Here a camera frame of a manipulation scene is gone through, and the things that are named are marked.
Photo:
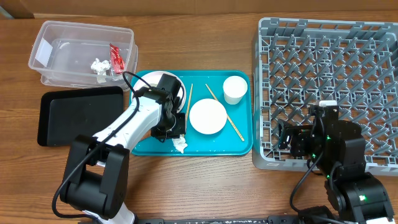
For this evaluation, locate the wooden chopstick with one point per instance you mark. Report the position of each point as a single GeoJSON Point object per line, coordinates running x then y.
{"type": "Point", "coordinates": [189, 102]}
{"type": "Point", "coordinates": [228, 118]}

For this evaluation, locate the red snack wrapper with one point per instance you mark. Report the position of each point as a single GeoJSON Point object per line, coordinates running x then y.
{"type": "Point", "coordinates": [117, 61]}

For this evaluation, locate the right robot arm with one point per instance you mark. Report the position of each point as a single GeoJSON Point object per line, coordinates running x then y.
{"type": "Point", "coordinates": [336, 148]}

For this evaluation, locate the right wooden chopstick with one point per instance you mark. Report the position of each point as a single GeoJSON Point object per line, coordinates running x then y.
{"type": "Point", "coordinates": [228, 118]}

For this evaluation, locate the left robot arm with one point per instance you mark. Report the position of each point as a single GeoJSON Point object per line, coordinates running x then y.
{"type": "Point", "coordinates": [95, 177]}

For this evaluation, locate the black tray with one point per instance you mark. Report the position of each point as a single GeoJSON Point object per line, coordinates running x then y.
{"type": "Point", "coordinates": [66, 114]}

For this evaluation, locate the grey dishwasher rack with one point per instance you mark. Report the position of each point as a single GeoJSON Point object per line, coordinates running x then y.
{"type": "Point", "coordinates": [297, 62]}

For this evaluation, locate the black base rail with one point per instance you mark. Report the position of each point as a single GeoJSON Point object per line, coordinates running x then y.
{"type": "Point", "coordinates": [273, 219]}

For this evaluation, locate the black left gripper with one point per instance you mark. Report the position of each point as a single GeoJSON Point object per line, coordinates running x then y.
{"type": "Point", "coordinates": [180, 129]}

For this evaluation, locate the white tissue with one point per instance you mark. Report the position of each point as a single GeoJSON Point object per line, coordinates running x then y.
{"type": "Point", "coordinates": [101, 67]}

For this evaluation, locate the white napkin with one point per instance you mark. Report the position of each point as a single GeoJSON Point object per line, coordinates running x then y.
{"type": "Point", "coordinates": [180, 143]}

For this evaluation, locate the white upturned bowl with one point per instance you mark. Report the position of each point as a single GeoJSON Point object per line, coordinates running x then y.
{"type": "Point", "coordinates": [208, 116]}

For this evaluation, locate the white paper cup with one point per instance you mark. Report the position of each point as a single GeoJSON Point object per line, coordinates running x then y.
{"type": "Point", "coordinates": [234, 88]}

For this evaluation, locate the clear plastic waste bin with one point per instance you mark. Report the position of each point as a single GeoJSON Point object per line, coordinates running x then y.
{"type": "Point", "coordinates": [63, 53]}

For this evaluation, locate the left wooden chopstick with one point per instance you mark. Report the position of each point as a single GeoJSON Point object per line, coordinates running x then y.
{"type": "Point", "coordinates": [189, 102]}

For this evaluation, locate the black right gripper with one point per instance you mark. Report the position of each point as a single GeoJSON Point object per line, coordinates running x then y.
{"type": "Point", "coordinates": [299, 134]}

